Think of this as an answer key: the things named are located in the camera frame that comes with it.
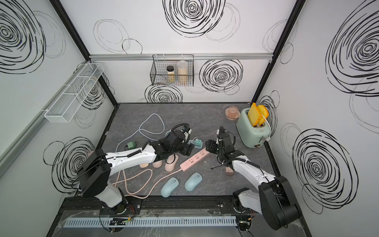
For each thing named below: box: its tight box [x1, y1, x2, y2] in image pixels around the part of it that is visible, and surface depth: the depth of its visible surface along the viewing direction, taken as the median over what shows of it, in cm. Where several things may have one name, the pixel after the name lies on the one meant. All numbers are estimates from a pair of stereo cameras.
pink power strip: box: [179, 147, 210, 172], surface depth 88 cm
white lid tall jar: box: [177, 60, 189, 85], surface depth 87 cm
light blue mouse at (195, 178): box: [184, 172, 203, 192], surface depth 82 cm
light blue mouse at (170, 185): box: [160, 177, 180, 198], surface depth 80 cm
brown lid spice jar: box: [166, 65, 176, 84], surface depth 87 cm
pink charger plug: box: [225, 166, 234, 177], surface depth 85 cm
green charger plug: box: [127, 140, 137, 150], surface depth 97 cm
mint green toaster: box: [236, 108, 271, 149], surface depth 88 cm
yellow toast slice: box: [247, 102, 269, 127], surface depth 88 cm
